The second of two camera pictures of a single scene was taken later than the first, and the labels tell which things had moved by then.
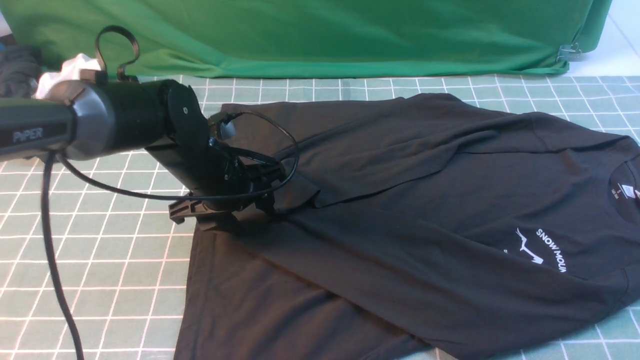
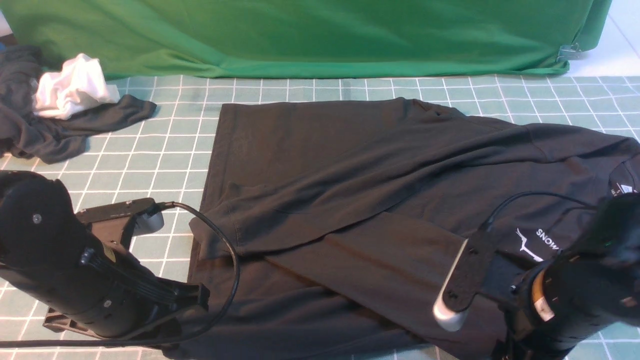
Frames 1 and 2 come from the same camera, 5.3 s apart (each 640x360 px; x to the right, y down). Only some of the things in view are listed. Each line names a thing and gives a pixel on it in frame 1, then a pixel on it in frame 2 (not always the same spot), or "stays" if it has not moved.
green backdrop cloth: (315, 38) stays
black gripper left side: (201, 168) to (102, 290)
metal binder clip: (568, 52) stays
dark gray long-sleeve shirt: (426, 227) stays
